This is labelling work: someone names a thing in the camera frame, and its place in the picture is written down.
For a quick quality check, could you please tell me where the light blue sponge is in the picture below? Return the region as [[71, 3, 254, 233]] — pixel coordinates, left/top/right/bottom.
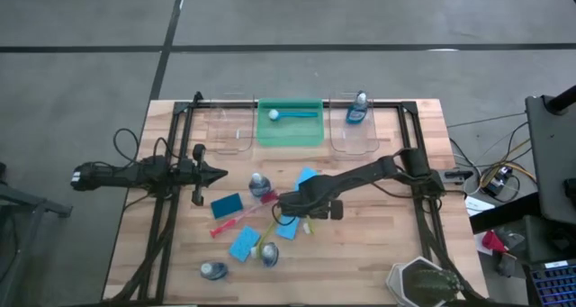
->
[[274, 214, 302, 241], [294, 166, 319, 191], [228, 225, 262, 264]]

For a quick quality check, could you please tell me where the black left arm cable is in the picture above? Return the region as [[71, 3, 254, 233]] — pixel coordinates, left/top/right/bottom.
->
[[112, 127, 140, 164]]

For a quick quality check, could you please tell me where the white paper sheet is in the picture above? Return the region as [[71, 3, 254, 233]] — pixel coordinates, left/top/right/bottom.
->
[[463, 194, 496, 218]]

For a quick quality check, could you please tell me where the green plastic bin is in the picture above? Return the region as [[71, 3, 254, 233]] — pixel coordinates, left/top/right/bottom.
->
[[256, 97, 325, 148]]

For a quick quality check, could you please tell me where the black desk crossbar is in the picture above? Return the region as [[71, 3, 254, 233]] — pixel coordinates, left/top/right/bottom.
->
[[470, 194, 545, 234]]

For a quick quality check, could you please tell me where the green cactus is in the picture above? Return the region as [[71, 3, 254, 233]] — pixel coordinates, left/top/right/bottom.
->
[[411, 268, 463, 303]]

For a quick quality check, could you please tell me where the small electronics box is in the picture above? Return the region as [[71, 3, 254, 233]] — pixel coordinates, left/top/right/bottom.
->
[[483, 165, 514, 198]]

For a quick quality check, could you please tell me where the bundle of coloured cables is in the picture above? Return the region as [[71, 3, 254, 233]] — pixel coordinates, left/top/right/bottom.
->
[[447, 111, 539, 198]]

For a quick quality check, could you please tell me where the blue dish brush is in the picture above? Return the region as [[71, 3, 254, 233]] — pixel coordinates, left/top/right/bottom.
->
[[267, 109, 320, 122]]

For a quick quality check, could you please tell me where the red dish brush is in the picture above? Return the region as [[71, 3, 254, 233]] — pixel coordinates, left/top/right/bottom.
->
[[209, 189, 280, 239]]

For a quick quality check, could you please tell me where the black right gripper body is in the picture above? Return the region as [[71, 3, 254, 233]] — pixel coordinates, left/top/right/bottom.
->
[[276, 180, 346, 221]]

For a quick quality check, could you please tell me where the grey metal stand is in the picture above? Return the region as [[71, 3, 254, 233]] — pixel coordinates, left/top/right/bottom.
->
[[0, 162, 73, 307]]

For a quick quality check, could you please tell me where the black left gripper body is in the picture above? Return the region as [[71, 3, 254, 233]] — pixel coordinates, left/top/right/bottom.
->
[[177, 143, 209, 207]]

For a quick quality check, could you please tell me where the white hexagonal plant pot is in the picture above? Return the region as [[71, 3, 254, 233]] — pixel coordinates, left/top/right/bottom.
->
[[385, 256, 464, 307]]

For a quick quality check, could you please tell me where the backlit keyboard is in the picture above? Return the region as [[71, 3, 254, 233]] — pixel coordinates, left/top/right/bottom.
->
[[528, 261, 576, 307]]

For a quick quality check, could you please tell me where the dark grey side desk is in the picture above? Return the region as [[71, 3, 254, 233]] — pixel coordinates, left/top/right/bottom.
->
[[524, 84, 576, 227]]

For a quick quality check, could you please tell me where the blue dish soap bottle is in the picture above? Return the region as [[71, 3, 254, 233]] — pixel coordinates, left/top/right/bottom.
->
[[345, 90, 370, 125], [249, 241, 280, 268], [247, 171, 273, 199], [199, 260, 230, 283]]

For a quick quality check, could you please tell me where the clear plastic bin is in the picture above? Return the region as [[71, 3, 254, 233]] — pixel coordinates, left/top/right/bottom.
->
[[327, 90, 380, 156], [197, 92, 256, 156]]

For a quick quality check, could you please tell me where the black metal table frame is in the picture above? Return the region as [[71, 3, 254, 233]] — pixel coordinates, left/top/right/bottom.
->
[[107, 90, 490, 307]]

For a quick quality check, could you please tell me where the dark teal sponge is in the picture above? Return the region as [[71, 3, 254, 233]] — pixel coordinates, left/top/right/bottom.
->
[[209, 192, 245, 220]]

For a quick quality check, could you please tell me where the red object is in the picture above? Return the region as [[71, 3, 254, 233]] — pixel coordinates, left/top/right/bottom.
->
[[481, 229, 509, 254]]

